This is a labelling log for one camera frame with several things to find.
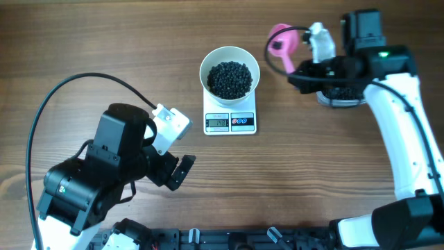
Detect pink measuring scoop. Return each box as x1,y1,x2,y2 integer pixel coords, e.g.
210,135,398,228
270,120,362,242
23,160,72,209
268,30,299,74

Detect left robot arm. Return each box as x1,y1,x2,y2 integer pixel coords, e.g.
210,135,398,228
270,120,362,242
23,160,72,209
35,103,196,249

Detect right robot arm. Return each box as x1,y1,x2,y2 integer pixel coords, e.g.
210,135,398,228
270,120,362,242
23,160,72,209
290,10,443,249

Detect white digital kitchen scale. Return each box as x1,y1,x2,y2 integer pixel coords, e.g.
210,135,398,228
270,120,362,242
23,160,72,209
203,92,257,135

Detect black beans in bowl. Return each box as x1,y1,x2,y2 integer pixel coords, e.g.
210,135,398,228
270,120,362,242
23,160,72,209
207,61,253,100

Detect white bowl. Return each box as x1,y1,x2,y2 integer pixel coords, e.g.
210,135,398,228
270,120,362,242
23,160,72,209
199,46,261,105

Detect clear plastic container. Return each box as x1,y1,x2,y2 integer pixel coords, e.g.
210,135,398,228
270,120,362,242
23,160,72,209
316,90,366,108

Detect right black cable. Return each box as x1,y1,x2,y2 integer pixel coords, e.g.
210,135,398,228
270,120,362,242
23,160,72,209
264,26,444,202

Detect black cable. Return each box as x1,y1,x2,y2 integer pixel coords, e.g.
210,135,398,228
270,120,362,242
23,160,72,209
264,26,444,202
26,72,159,250

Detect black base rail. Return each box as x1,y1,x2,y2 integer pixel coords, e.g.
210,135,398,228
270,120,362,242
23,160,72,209
86,217,393,250

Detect left black cable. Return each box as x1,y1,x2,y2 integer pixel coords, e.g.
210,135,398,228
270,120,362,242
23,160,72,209
26,72,159,250

